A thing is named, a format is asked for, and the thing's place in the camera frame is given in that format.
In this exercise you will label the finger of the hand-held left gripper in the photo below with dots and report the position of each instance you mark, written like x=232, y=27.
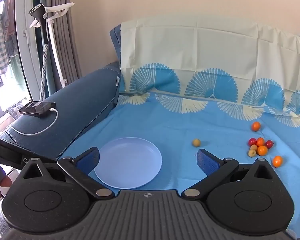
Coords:
x=15, y=147

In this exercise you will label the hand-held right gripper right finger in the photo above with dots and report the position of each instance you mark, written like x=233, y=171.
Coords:
x=207, y=163

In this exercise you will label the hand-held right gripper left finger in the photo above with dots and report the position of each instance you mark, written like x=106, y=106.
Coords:
x=88, y=160

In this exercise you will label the yellow-brown longan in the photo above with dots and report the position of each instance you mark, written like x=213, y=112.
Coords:
x=251, y=153
x=196, y=142
x=254, y=147

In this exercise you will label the pale blue round plate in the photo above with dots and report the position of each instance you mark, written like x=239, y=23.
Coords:
x=130, y=162

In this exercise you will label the red cherry tomato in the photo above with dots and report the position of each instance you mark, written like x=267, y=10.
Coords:
x=252, y=141
x=269, y=144

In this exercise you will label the small orange mandarin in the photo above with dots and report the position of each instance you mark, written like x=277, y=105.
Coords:
x=277, y=161
x=262, y=150
x=260, y=142
x=256, y=126

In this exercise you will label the person's left hand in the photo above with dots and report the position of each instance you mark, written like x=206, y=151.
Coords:
x=5, y=181

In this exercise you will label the black smartphone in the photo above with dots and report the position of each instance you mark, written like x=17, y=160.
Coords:
x=36, y=108

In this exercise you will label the blue and cream printed sheet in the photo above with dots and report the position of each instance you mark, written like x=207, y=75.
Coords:
x=190, y=117

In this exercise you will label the blue sofa armrest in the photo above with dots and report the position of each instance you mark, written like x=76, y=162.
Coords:
x=77, y=100

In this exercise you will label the green hanging garment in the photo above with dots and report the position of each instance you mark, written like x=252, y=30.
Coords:
x=15, y=67

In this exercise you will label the grey curtain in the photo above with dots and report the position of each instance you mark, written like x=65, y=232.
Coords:
x=70, y=42

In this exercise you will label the brown hanging garment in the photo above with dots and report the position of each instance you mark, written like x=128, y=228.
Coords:
x=9, y=17

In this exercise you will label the white window frame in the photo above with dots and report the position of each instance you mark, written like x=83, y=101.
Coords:
x=25, y=55

